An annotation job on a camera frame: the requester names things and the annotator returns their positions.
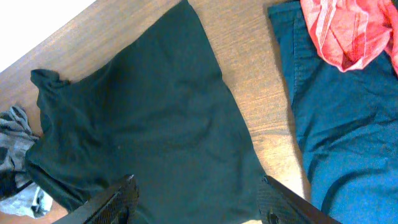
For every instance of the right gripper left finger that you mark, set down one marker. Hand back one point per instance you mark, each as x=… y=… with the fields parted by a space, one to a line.
x=115 y=205

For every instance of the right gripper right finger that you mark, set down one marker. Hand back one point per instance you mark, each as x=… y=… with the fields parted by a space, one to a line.
x=279 y=205

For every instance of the black t-shirt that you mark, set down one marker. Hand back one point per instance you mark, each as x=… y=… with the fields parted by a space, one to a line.
x=158 y=110

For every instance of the grey folded shorts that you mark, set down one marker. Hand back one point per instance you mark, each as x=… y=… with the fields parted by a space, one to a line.
x=20 y=195

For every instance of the navy blue garment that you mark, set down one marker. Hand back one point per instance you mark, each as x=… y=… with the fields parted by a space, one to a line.
x=345 y=125

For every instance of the red mesh garment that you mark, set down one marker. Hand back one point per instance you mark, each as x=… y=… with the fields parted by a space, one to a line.
x=349 y=34

